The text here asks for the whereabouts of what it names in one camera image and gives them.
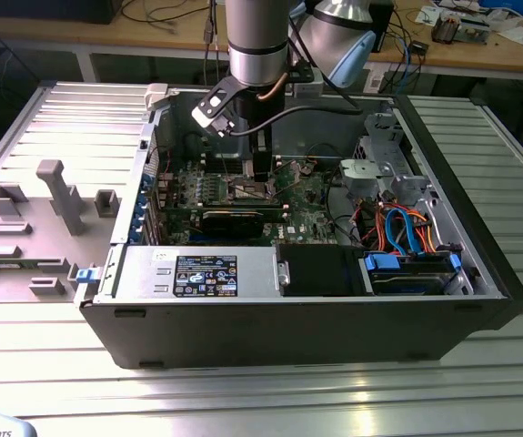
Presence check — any metal wire locking lever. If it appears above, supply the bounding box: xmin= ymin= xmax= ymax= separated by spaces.
xmin=217 ymin=135 xmax=234 ymax=184
xmin=277 ymin=172 xmax=312 ymax=198

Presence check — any silver CPU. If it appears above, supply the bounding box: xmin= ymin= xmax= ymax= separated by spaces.
xmin=233 ymin=178 xmax=267 ymax=200

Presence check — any black RAM slot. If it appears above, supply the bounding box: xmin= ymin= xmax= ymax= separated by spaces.
xmin=201 ymin=158 xmax=283 ymax=170
xmin=201 ymin=152 xmax=283 ymax=161
xmin=202 ymin=202 xmax=288 ymax=217

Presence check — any CPU socket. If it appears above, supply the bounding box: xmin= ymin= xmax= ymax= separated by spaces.
xmin=226 ymin=173 xmax=275 ymax=204

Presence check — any white case latch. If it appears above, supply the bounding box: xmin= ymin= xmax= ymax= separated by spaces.
xmin=145 ymin=84 xmax=171 ymax=113

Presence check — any green motherboard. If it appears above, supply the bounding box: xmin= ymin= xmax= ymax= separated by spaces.
xmin=151 ymin=157 xmax=335 ymax=249

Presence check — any grey metal drive cage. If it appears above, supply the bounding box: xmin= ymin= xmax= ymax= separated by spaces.
xmin=361 ymin=112 xmax=407 ymax=160

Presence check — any black graphics card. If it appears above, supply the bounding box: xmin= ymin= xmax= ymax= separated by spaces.
xmin=199 ymin=207 xmax=266 ymax=239

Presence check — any black tower device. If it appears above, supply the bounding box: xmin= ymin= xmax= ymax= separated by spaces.
xmin=369 ymin=0 xmax=397 ymax=54

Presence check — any wooden workbench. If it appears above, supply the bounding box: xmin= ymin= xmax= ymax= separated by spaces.
xmin=0 ymin=0 xmax=523 ymax=84

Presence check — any black plastic shroud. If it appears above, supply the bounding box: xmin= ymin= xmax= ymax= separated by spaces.
xmin=277 ymin=243 xmax=367 ymax=298

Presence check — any copper finned heat sink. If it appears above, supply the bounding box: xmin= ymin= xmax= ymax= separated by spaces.
xmin=431 ymin=13 xmax=460 ymax=46

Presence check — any blue carrier in disk bay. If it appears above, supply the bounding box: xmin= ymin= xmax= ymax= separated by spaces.
xmin=364 ymin=252 xmax=464 ymax=283

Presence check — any grey power supply unit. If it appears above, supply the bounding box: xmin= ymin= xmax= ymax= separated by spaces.
xmin=115 ymin=245 xmax=281 ymax=302

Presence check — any small metal box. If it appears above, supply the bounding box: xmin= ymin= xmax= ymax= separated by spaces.
xmin=458 ymin=15 xmax=492 ymax=46

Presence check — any black open PC case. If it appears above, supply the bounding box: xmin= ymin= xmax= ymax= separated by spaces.
xmin=73 ymin=84 xmax=523 ymax=371

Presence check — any black hard disk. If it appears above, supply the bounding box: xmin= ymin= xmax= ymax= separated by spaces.
xmin=369 ymin=270 xmax=454 ymax=297

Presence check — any large black box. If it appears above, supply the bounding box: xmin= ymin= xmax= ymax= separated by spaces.
xmin=0 ymin=0 xmax=116 ymax=25

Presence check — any grey parts rack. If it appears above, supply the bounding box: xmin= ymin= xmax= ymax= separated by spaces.
xmin=0 ymin=158 xmax=121 ymax=304

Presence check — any black camera cable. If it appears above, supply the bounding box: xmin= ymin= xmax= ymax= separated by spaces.
xmin=224 ymin=105 xmax=363 ymax=137

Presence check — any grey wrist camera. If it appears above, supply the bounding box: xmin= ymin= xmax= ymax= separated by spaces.
xmin=291 ymin=81 xmax=324 ymax=99

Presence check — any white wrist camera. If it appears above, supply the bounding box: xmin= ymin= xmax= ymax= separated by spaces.
xmin=191 ymin=76 xmax=244 ymax=137

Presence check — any black wire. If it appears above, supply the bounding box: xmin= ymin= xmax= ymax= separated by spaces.
xmin=326 ymin=170 xmax=365 ymax=249

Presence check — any grey round-top metal bracket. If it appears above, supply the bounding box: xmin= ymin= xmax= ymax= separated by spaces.
xmin=337 ymin=158 xmax=428 ymax=201

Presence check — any blue network cable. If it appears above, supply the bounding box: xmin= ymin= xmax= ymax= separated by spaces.
xmin=402 ymin=39 xmax=416 ymax=88

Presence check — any blue flat data wire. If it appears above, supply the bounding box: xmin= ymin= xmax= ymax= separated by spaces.
xmin=384 ymin=207 xmax=421 ymax=256

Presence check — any orange wire bundle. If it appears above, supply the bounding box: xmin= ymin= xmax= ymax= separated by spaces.
xmin=354 ymin=199 xmax=438 ymax=254

